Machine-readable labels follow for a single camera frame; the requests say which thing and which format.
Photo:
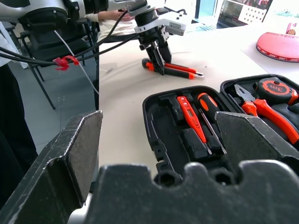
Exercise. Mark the silver and black robot torso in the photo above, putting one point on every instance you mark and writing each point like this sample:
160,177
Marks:
9,116

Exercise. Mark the bystander's bare hand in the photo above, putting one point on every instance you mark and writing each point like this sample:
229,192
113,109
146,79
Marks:
120,16

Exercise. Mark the red table tennis paddle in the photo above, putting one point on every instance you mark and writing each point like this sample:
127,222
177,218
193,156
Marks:
278,49

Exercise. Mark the orange voltage tester pen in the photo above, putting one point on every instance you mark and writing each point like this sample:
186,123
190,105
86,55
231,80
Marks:
190,114

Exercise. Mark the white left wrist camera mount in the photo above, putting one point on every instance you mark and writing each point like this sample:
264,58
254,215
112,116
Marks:
172,23

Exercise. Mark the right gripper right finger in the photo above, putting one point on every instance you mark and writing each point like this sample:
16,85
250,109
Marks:
254,137

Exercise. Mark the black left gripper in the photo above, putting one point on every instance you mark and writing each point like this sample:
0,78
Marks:
155,37

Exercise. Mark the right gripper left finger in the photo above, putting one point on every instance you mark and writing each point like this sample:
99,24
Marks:
58,163

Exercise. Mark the black tool case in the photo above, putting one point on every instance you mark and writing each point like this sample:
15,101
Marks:
168,130

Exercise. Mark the orange black tape measure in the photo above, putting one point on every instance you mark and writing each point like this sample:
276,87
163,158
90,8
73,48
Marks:
275,87

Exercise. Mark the black chair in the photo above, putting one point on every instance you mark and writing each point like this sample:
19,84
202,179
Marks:
53,46

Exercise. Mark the person in beige clothing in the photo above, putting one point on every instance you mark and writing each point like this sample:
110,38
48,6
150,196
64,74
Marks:
107,26

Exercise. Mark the black orange utility knife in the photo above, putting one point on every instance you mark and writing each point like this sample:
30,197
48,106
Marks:
180,71

